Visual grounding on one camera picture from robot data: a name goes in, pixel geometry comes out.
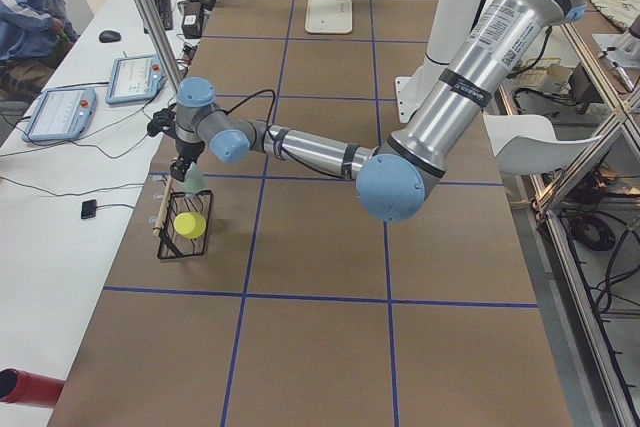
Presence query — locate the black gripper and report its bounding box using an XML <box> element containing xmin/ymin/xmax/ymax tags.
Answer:
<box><xmin>170</xmin><ymin>137</ymin><xmax>205</xmax><ymax>182</ymax></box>

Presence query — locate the light green cup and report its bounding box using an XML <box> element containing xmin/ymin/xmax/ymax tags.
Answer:
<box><xmin>180</xmin><ymin>164</ymin><xmax>206</xmax><ymax>195</ymax></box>

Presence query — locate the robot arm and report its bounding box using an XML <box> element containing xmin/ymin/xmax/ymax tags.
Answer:
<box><xmin>170</xmin><ymin>0</ymin><xmax>586</xmax><ymax>222</ymax></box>

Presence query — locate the yellow cup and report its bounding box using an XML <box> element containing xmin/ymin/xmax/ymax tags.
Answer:
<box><xmin>173</xmin><ymin>211</ymin><xmax>207</xmax><ymax>240</ymax></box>

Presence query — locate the cream rabbit tray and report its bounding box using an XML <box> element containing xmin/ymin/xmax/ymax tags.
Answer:
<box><xmin>305</xmin><ymin>0</ymin><xmax>353</xmax><ymax>35</ymax></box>

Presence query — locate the teach pendant far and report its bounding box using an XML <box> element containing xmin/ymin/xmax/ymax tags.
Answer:
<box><xmin>105</xmin><ymin>55</ymin><xmax>166</xmax><ymax>105</ymax></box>

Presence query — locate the teach pendant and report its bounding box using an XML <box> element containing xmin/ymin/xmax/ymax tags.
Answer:
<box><xmin>22</xmin><ymin>87</ymin><xmax>96</xmax><ymax>144</ymax></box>
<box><xmin>105</xmin><ymin>55</ymin><xmax>166</xmax><ymax>105</ymax></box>

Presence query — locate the small black puck device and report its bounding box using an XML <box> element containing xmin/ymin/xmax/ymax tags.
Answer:
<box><xmin>80</xmin><ymin>199</ymin><xmax>98</xmax><ymax>220</ymax></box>

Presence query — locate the teach pendant near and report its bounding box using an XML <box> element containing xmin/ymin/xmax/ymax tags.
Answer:
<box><xmin>22</xmin><ymin>87</ymin><xmax>96</xmax><ymax>144</ymax></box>

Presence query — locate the black power adapter box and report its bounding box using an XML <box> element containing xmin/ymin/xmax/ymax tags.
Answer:
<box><xmin>181</xmin><ymin>1</ymin><xmax>204</xmax><ymax>39</ymax></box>

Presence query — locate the black computer mouse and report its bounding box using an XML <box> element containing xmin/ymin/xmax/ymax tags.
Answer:
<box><xmin>98</xmin><ymin>30</ymin><xmax>122</xmax><ymax>44</ymax></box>

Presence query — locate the black keyboard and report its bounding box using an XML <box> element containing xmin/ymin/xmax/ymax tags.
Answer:
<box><xmin>153</xmin><ymin>0</ymin><xmax>174</xmax><ymax>31</ymax></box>

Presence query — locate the seated man in blue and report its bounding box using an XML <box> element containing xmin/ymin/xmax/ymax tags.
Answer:
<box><xmin>1</xmin><ymin>0</ymin><xmax>78</xmax><ymax>102</ymax></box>

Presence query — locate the red cylinder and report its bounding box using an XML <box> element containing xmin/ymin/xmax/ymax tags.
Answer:
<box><xmin>1</xmin><ymin>368</ymin><xmax>65</xmax><ymax>408</ymax></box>

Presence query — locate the white chair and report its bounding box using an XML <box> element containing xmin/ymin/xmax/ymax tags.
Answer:
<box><xmin>483</xmin><ymin>114</ymin><xmax>603</xmax><ymax>175</ymax></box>

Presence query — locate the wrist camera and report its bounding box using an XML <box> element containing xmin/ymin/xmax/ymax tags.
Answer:
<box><xmin>147</xmin><ymin>108</ymin><xmax>176</xmax><ymax>138</ymax></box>

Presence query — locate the black wire cup rack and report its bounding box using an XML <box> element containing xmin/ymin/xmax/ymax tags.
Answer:
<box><xmin>150</xmin><ymin>176</ymin><xmax>214</xmax><ymax>260</ymax></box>

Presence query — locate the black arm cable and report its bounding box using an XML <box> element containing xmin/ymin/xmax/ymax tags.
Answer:
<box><xmin>219</xmin><ymin>88</ymin><xmax>351</xmax><ymax>178</ymax></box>

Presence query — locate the aluminium frame post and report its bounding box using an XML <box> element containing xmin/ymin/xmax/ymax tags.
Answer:
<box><xmin>134</xmin><ymin>0</ymin><xmax>182</xmax><ymax>93</ymax></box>

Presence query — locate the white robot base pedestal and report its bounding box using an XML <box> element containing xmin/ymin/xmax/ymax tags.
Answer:
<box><xmin>393</xmin><ymin>0</ymin><xmax>506</xmax><ymax>124</ymax></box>

